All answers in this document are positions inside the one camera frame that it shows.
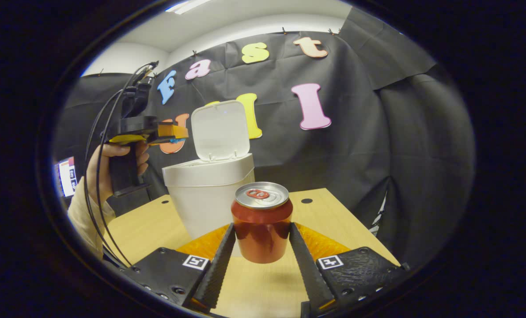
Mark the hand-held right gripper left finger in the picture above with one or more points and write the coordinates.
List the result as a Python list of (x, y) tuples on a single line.
[(218, 274)]

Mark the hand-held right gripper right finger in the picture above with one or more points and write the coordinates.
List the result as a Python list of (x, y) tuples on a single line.
[(307, 274)]

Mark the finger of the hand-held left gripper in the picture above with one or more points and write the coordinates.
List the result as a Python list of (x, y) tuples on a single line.
[(172, 131)]

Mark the blue paper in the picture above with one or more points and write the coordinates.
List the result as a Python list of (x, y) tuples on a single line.
[(177, 141)]

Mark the red pop can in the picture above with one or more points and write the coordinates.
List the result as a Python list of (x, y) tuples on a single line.
[(260, 234)]

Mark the white desktop garbage bin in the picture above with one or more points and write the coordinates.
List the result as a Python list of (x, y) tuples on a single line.
[(201, 203)]

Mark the wooden desktop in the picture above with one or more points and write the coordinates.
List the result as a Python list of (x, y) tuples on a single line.
[(333, 221)]

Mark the computer monitor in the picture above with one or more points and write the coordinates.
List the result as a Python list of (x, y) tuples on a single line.
[(67, 176)]

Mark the long ceiling light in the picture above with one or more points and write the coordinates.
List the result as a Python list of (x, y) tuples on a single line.
[(185, 6)]

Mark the black backdrop cloth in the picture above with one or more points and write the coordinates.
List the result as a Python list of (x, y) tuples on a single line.
[(399, 154)]

